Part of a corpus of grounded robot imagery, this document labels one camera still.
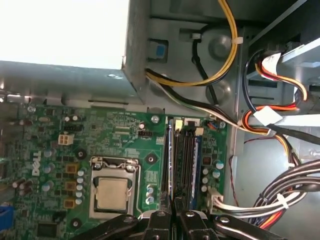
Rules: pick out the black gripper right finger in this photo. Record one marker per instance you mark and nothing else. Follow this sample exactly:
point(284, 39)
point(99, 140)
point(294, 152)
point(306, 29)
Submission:
point(192, 227)

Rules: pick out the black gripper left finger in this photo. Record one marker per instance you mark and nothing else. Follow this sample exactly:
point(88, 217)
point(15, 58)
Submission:
point(160, 225)

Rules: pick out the black RAM slot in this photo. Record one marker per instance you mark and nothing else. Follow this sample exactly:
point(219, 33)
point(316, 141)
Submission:
point(188, 162)
point(165, 162)
point(178, 162)
point(199, 130)

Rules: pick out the silver CPU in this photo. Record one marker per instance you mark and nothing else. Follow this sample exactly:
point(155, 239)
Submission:
point(112, 192)

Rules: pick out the metal locking lever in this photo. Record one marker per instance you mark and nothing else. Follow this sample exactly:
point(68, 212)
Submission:
point(116, 165)

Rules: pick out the green motherboard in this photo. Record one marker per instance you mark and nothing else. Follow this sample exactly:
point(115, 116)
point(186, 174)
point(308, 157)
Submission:
point(100, 140)

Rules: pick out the blue clip grey holder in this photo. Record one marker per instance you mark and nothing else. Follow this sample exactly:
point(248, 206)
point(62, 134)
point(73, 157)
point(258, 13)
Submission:
point(160, 51)

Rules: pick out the grey power supply unit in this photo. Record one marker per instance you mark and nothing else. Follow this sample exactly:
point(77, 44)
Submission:
point(62, 80)

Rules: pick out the black open PC case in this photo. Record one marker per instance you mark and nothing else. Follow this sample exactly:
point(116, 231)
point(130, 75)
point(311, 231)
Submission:
point(220, 50)

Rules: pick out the grey metal drive cage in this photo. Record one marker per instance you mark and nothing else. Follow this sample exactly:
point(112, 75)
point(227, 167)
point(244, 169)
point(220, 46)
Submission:
point(300, 57)

